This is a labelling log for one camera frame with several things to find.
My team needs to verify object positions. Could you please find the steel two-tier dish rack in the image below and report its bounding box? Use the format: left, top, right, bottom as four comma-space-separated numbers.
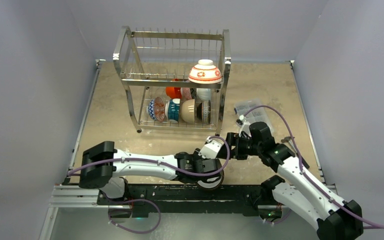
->
112, 26, 232, 135

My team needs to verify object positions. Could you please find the brown-rimmed white bowl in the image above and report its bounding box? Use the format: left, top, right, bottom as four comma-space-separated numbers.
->
196, 170, 225, 191

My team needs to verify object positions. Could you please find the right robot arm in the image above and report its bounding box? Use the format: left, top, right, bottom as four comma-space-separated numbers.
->
226, 121, 364, 240

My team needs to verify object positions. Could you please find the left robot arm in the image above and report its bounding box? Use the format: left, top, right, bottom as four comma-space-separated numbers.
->
78, 141, 224, 205

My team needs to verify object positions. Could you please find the red geometric pattern bowl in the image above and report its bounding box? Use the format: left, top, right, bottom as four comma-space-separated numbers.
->
147, 96, 165, 123

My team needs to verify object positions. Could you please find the beige speckled bowl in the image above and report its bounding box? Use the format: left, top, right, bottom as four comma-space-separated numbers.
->
180, 99, 196, 124

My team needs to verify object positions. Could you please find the red floral pattern bowl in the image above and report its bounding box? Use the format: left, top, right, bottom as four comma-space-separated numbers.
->
188, 59, 222, 84

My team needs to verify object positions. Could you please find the black hex key tool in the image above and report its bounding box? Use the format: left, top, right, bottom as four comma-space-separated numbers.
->
281, 136, 310, 169

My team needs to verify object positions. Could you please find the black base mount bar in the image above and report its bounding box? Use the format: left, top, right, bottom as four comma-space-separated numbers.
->
97, 184, 289, 219

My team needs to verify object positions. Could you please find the clear plastic screw box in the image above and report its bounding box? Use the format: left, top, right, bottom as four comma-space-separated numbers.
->
233, 98, 275, 133

